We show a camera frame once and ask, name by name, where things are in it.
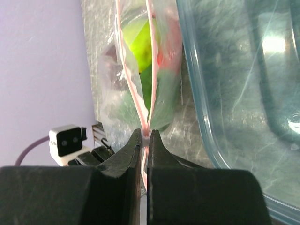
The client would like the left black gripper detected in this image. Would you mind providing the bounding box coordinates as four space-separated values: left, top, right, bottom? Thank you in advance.
67 146 114 166

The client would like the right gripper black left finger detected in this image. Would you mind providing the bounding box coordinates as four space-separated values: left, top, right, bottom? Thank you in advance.
0 128 142 225

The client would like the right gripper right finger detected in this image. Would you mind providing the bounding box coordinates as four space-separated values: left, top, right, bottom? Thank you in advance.
147 130 271 225

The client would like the green bell pepper toy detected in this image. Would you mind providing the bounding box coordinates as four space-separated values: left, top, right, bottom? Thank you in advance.
140 65 180 132

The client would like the clear zip top bag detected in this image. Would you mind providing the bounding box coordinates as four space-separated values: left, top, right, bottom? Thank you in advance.
98 0 186 188

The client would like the green apple toy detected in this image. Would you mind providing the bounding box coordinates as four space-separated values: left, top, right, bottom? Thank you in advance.
122 17 152 73

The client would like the red chili toy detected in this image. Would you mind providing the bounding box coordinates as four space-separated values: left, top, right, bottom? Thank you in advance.
156 13 182 74

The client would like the teal plastic food container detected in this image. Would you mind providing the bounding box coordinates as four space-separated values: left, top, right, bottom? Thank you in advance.
178 0 300 208

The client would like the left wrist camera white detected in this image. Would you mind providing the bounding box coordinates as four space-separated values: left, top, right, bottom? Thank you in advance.
49 124 91 166

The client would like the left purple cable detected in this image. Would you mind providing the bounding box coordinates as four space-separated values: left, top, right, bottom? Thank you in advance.
14 137 51 166

